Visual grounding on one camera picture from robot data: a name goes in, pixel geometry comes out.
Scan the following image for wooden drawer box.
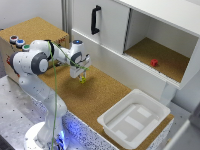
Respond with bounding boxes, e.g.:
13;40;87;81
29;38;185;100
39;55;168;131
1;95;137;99
0;16;71;84

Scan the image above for yellow block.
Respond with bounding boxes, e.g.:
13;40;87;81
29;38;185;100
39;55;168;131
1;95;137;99
78;76;87;84

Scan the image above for green cable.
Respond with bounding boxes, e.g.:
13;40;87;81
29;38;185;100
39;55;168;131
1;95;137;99
47;40;90;150

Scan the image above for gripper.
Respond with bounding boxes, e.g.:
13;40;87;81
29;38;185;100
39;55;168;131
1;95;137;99
69;55;92;79

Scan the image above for white cabinet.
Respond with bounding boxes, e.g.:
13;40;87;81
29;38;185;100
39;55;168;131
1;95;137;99
70;0;200;107

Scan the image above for blue button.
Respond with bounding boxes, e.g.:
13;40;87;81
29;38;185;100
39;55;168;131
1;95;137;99
15;38;26;49

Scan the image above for white sliding door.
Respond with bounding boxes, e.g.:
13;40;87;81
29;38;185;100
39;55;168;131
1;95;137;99
72;0;131;55

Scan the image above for red button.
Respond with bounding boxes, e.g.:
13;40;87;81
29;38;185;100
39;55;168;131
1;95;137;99
9;35;19;45

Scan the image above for pink block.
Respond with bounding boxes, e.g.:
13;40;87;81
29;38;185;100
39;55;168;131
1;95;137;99
150;58;159;68

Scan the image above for black door handle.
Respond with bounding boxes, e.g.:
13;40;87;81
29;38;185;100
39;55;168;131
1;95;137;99
90;4;102;36

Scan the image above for green button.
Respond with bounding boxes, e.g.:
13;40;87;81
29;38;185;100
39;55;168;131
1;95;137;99
21;44;32;53

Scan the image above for white plastic box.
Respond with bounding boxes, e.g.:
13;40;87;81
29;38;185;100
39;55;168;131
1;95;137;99
96;88;172;150

